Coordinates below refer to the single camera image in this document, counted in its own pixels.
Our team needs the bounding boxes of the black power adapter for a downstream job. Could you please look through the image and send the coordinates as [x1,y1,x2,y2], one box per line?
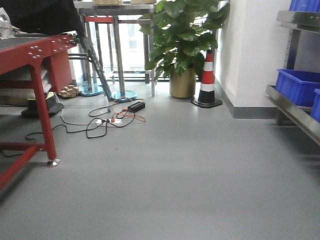
[127,101,146,113]

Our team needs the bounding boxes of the gold plant pot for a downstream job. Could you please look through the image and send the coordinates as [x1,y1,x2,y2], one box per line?
[169,68,196,99]

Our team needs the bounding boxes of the white power strip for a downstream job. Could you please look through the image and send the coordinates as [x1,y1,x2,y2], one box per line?
[96,118,122,126]

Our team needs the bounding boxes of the orange white traffic cone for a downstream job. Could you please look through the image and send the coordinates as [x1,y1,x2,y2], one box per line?
[191,49,223,109]

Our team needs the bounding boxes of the green potted plant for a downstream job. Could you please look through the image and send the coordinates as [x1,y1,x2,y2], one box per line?
[139,0,231,78]

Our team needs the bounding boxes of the wooden blocks pile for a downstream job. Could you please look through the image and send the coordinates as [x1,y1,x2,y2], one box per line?
[57,84,82,99]

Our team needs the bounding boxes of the steel high table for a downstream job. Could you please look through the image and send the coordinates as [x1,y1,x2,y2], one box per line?
[73,0,156,102]

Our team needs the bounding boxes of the steel shelving rack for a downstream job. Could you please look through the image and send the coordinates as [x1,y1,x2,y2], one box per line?
[265,10,320,144]

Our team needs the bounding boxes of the blue bin on rack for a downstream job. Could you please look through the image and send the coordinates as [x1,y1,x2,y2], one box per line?
[275,68,320,107]

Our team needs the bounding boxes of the black cloth cover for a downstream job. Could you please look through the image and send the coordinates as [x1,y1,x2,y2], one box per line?
[0,0,85,36]

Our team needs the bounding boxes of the orange floor cable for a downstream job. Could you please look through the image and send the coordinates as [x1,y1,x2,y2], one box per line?
[109,96,147,124]

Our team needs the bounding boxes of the red metal table frame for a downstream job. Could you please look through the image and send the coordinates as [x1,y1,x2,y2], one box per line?
[0,33,77,188]

